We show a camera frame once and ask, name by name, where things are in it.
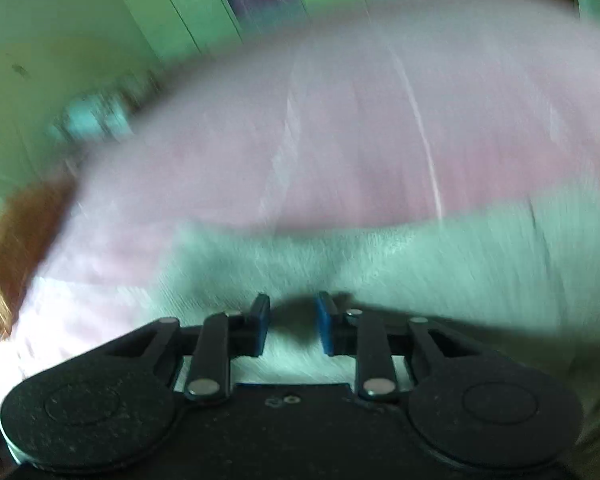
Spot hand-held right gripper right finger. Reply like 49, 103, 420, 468
315, 290, 481, 404

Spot teal patterned pillow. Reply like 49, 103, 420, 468
47, 72, 163, 148

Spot orange striped pillow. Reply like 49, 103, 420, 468
0, 175, 78, 342

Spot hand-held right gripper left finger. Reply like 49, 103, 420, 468
102, 292, 272, 405

